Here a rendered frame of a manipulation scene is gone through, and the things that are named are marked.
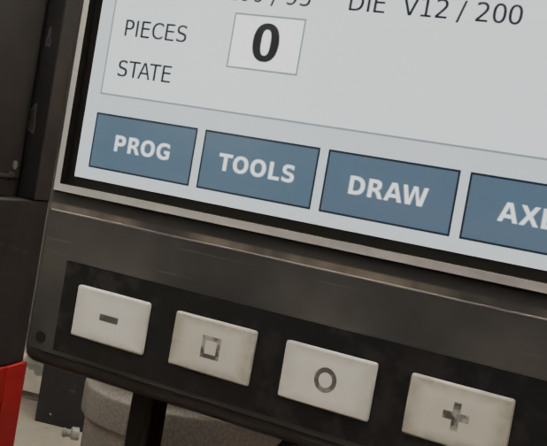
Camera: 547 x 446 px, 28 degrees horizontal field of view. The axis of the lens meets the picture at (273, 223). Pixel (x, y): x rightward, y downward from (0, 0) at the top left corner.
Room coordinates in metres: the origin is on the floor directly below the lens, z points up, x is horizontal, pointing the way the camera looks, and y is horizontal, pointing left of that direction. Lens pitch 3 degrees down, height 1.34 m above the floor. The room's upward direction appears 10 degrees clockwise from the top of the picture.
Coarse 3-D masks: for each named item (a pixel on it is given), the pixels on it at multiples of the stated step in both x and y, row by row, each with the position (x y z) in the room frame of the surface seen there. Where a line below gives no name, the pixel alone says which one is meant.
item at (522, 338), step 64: (64, 128) 0.46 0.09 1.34; (64, 192) 0.46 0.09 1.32; (128, 192) 0.45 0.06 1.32; (64, 256) 0.46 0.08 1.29; (128, 256) 0.44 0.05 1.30; (192, 256) 0.43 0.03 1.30; (256, 256) 0.41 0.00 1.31; (320, 256) 0.40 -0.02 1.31; (384, 256) 0.39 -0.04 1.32; (448, 256) 0.38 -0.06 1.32; (64, 320) 0.46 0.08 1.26; (128, 320) 0.44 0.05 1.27; (192, 320) 0.42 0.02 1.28; (256, 320) 0.41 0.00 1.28; (320, 320) 0.40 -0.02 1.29; (384, 320) 0.38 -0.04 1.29; (448, 320) 0.37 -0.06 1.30; (512, 320) 0.36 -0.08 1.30; (128, 384) 0.44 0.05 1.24; (192, 384) 0.42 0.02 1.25; (256, 384) 0.41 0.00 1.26; (320, 384) 0.39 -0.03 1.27; (384, 384) 0.38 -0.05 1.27; (448, 384) 0.37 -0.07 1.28; (512, 384) 0.36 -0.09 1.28
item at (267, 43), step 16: (240, 16) 0.43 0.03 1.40; (256, 16) 0.43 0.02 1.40; (272, 16) 0.42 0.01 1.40; (240, 32) 0.43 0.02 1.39; (256, 32) 0.42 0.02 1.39; (272, 32) 0.42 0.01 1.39; (288, 32) 0.42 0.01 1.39; (240, 48) 0.43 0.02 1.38; (256, 48) 0.42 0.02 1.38; (272, 48) 0.42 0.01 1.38; (288, 48) 0.42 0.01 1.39; (240, 64) 0.43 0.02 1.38; (256, 64) 0.42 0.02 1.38; (272, 64) 0.42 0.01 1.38; (288, 64) 0.42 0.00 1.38
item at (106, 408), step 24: (96, 384) 0.60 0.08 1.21; (96, 408) 0.59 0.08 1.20; (120, 408) 0.58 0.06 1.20; (168, 408) 0.57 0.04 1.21; (72, 432) 0.61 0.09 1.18; (96, 432) 0.59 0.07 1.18; (120, 432) 0.58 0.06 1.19; (168, 432) 0.57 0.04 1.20; (192, 432) 0.57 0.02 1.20; (216, 432) 0.57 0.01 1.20; (240, 432) 0.58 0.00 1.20
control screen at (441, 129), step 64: (128, 0) 0.46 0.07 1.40; (192, 0) 0.44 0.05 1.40; (256, 0) 0.43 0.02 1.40; (320, 0) 0.41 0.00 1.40; (384, 0) 0.40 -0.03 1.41; (448, 0) 0.39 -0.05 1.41; (512, 0) 0.38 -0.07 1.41; (128, 64) 0.45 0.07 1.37; (192, 64) 0.44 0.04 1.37; (320, 64) 0.41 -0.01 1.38; (384, 64) 0.40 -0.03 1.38; (448, 64) 0.38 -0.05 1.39; (512, 64) 0.37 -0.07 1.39; (128, 128) 0.45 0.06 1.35; (192, 128) 0.44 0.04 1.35; (256, 128) 0.42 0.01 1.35; (320, 128) 0.41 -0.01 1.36; (384, 128) 0.39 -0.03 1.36; (448, 128) 0.38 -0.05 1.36; (512, 128) 0.37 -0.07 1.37; (192, 192) 0.43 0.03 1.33; (256, 192) 0.42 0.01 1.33; (320, 192) 0.41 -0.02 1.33; (384, 192) 0.39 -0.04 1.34; (448, 192) 0.38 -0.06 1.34; (512, 192) 0.37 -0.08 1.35; (512, 256) 0.37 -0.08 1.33
